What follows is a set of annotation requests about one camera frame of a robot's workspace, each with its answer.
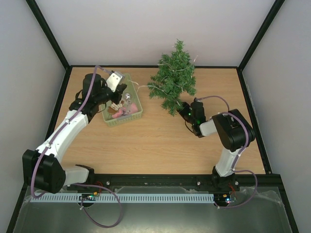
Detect green plastic basket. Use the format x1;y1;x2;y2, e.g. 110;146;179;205
99;73;143;127

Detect small green christmas tree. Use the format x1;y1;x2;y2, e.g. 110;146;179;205
147;40;196;116

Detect clear led light string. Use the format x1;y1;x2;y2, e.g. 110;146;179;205
125;54;199;98

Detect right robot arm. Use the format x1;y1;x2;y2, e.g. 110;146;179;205
179;101;256;190

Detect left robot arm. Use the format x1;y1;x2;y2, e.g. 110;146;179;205
22;71;127;199

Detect brown gingerbread ornament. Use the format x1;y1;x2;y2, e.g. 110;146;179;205
107;101;124;115

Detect silver star ornament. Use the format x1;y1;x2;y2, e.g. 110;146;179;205
122;108;131;116

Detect pink ornaments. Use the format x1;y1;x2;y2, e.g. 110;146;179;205
110;103;138;119

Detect white slotted cable duct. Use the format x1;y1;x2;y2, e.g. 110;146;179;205
30;193;214;203

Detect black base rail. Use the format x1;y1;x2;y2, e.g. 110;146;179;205
65;172;282;192

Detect purple loop cable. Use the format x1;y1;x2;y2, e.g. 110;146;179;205
79;185;122;228

